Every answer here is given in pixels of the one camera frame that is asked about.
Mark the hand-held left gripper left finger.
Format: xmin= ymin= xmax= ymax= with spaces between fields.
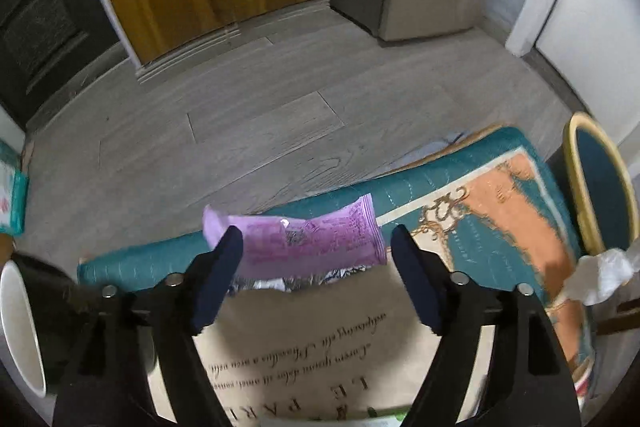
xmin=52 ymin=225 xmax=245 ymax=427

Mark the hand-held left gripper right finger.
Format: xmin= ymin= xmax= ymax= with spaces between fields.
xmin=390 ymin=224 xmax=583 ymax=427

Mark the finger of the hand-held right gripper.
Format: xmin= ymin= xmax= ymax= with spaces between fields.
xmin=595 ymin=304 xmax=640 ymax=337

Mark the purple snack wrapper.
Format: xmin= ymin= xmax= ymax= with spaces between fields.
xmin=202 ymin=195 xmax=388 ymax=280

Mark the black cup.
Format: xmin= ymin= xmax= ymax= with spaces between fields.
xmin=0 ymin=253 xmax=101 ymax=400

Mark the printed teal beige mat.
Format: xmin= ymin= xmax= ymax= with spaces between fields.
xmin=77 ymin=125 xmax=598 ymax=427

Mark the round teal yellow-rimmed stool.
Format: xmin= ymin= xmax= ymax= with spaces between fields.
xmin=562 ymin=112 xmax=636 ymax=258

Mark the teal tissue pack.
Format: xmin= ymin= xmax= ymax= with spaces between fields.
xmin=0 ymin=139 xmax=30 ymax=237

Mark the white door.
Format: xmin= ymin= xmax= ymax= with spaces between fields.
xmin=535 ymin=0 xmax=640 ymax=142

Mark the dark entrance door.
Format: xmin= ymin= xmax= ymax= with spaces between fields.
xmin=0 ymin=0 xmax=133 ymax=132

